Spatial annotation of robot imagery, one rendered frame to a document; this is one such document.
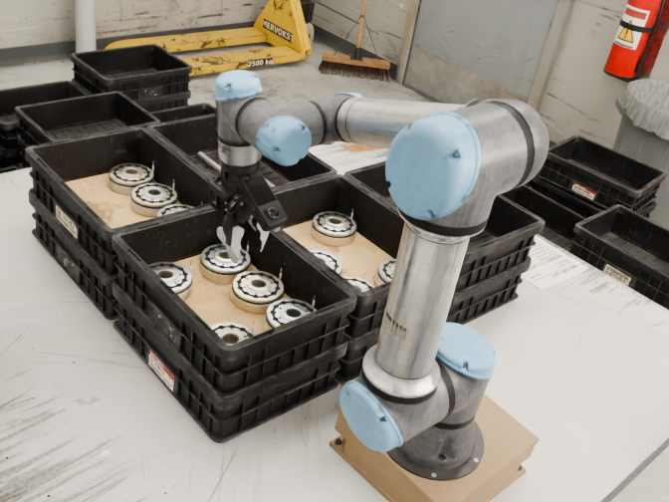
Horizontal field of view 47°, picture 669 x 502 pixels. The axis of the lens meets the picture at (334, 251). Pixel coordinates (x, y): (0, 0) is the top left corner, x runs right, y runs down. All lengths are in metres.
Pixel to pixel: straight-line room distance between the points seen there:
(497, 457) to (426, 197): 0.63
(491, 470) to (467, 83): 3.74
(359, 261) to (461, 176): 0.86
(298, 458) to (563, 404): 0.60
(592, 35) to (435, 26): 1.06
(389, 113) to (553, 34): 3.40
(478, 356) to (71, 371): 0.78
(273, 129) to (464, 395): 0.51
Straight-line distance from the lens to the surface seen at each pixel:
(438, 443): 1.32
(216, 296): 1.55
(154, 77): 3.23
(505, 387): 1.69
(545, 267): 2.14
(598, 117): 4.49
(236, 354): 1.28
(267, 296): 1.51
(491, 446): 1.42
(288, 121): 1.20
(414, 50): 5.16
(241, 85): 1.27
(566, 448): 1.62
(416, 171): 0.91
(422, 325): 1.04
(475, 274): 1.73
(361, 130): 1.21
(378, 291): 1.45
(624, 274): 2.62
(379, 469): 1.38
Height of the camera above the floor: 1.76
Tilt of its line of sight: 32 degrees down
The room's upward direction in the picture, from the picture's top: 10 degrees clockwise
